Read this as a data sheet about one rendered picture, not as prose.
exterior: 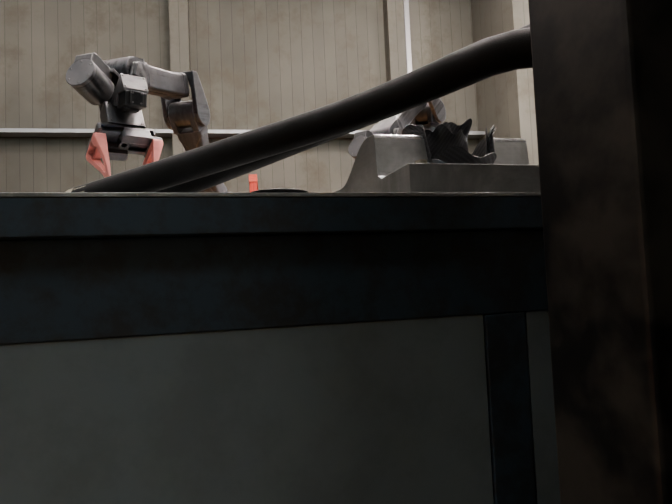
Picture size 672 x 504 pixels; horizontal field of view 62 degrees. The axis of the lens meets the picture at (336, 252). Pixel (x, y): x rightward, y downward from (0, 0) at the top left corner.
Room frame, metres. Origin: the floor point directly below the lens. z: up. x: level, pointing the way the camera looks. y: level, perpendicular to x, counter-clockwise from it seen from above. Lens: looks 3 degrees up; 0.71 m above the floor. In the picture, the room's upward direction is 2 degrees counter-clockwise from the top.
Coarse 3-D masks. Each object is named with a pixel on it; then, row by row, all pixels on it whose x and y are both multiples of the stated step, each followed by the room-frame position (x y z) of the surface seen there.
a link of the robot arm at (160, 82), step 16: (112, 64) 1.03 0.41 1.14; (128, 64) 1.03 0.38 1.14; (144, 64) 1.08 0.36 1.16; (160, 80) 1.15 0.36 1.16; (176, 80) 1.21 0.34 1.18; (192, 80) 1.25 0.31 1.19; (160, 96) 1.22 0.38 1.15; (176, 96) 1.23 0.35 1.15; (192, 96) 1.26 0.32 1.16; (208, 112) 1.31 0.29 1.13
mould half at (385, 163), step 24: (384, 144) 0.82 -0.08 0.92; (408, 144) 0.83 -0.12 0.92; (504, 144) 0.87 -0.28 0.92; (360, 168) 0.89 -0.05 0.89; (384, 168) 0.81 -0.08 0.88; (408, 168) 0.70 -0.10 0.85; (432, 168) 0.70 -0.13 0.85; (456, 168) 0.71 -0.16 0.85; (480, 168) 0.72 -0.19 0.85; (504, 168) 0.73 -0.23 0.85; (528, 168) 0.74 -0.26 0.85; (336, 192) 1.03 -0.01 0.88; (360, 192) 0.89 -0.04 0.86; (384, 192) 0.78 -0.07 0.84; (408, 192) 0.70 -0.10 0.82; (432, 192) 0.70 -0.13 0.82; (456, 192) 0.71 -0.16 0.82; (480, 192) 0.72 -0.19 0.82; (504, 192) 0.73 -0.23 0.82; (528, 192) 0.74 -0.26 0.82
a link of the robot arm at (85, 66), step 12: (84, 60) 0.95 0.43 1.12; (96, 60) 0.96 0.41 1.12; (72, 72) 0.95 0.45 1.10; (84, 72) 0.94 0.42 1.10; (96, 72) 0.95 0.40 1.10; (108, 72) 0.99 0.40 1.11; (132, 72) 1.03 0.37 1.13; (144, 72) 1.05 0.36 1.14; (72, 84) 0.94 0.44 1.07; (84, 84) 0.94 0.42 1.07; (96, 84) 0.95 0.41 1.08; (108, 84) 0.98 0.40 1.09; (84, 96) 0.97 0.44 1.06; (96, 96) 0.97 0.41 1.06; (108, 96) 0.98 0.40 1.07
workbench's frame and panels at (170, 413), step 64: (0, 256) 0.48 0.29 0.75; (64, 256) 0.49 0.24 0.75; (128, 256) 0.50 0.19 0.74; (192, 256) 0.52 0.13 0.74; (256, 256) 0.53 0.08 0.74; (320, 256) 0.55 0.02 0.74; (384, 256) 0.57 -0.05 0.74; (448, 256) 0.59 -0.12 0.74; (512, 256) 0.61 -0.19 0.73; (0, 320) 0.48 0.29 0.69; (64, 320) 0.49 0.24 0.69; (128, 320) 0.50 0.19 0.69; (192, 320) 0.52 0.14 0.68; (256, 320) 0.53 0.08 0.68; (320, 320) 0.55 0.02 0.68; (384, 320) 0.57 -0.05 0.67; (448, 320) 0.59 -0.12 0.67; (512, 320) 0.61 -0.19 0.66; (0, 384) 0.48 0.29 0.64; (64, 384) 0.49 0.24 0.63; (128, 384) 0.50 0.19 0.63; (192, 384) 0.52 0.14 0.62; (256, 384) 0.53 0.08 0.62; (320, 384) 0.55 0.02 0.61; (384, 384) 0.57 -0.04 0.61; (448, 384) 0.59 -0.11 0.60; (512, 384) 0.60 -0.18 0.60; (0, 448) 0.48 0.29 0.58; (64, 448) 0.49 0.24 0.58; (128, 448) 0.50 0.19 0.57; (192, 448) 0.52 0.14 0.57; (256, 448) 0.53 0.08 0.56; (320, 448) 0.55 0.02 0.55; (384, 448) 0.57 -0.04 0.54; (448, 448) 0.59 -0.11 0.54; (512, 448) 0.60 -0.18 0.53
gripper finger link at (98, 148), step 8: (96, 136) 0.93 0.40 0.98; (104, 136) 0.94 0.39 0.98; (88, 144) 0.96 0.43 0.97; (96, 144) 0.94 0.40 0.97; (104, 144) 0.94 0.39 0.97; (112, 144) 1.00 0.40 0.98; (88, 152) 0.96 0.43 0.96; (96, 152) 0.96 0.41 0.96; (104, 152) 0.94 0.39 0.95; (112, 152) 0.99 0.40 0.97; (120, 152) 1.00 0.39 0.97; (88, 160) 0.97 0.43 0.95; (96, 160) 0.97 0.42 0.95; (104, 160) 0.94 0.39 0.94; (120, 160) 1.02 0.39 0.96; (96, 168) 0.96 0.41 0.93; (104, 168) 0.96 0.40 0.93; (104, 176) 0.95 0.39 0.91
